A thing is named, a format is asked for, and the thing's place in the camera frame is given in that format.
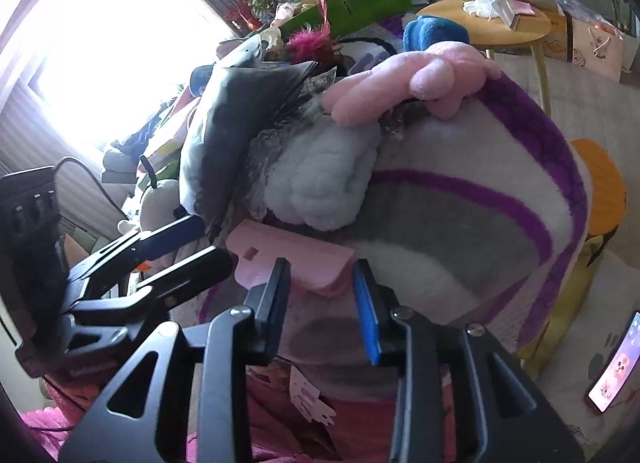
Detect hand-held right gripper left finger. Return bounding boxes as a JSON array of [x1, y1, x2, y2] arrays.
[[57, 257, 293, 463]]

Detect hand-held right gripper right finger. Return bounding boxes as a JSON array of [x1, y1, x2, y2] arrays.
[[352, 259, 586, 463]]

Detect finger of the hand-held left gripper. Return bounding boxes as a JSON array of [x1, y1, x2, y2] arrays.
[[67, 216, 203, 301], [62, 245, 233, 329]]

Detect pink plastic case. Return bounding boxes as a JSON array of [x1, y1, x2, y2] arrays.
[[225, 220, 357, 300]]

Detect white plush duck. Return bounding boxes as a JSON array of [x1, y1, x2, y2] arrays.
[[117, 178, 183, 234]]

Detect white paper tag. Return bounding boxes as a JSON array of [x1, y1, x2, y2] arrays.
[[287, 368, 336, 426]]

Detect pink fluffy garment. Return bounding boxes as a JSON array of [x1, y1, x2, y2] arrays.
[[25, 363, 451, 463]]

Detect grey fabric pouch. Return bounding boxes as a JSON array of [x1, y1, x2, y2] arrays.
[[180, 60, 321, 216]]

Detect purple grey blanket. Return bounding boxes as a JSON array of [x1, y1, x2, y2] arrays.
[[197, 13, 588, 394]]

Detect yellow printed cloth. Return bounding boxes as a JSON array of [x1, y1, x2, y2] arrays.
[[517, 233, 611, 379]]

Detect grey plush shark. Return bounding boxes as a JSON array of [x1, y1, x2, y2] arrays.
[[217, 34, 266, 69]]

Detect pink plush toy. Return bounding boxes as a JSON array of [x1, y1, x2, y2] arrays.
[[320, 40, 501, 126]]

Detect red decoration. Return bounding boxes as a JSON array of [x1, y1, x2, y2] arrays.
[[222, 0, 261, 31]]

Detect magenta fluffy pompom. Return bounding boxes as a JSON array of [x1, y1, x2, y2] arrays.
[[285, 26, 341, 64]]

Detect smartphone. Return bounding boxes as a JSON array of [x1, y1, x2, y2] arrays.
[[585, 310, 640, 415]]

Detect potted green plant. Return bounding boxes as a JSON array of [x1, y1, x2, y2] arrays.
[[245, 0, 281, 19]]

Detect orange round stool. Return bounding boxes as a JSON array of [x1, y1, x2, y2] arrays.
[[570, 138, 628, 244]]

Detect green cardboard box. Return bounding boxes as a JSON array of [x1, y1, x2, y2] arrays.
[[282, 0, 416, 39]]

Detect round wooden table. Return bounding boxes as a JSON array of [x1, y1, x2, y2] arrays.
[[415, 0, 553, 116]]

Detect white tissue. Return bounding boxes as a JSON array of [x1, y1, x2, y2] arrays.
[[462, 0, 516, 21]]

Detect paper gift bag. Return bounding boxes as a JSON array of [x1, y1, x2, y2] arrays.
[[570, 18, 626, 81]]

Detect clear plastic bag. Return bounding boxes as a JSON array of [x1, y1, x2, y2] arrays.
[[547, 0, 626, 39]]

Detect black cable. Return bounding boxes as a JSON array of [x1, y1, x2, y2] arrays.
[[52, 156, 131, 221]]

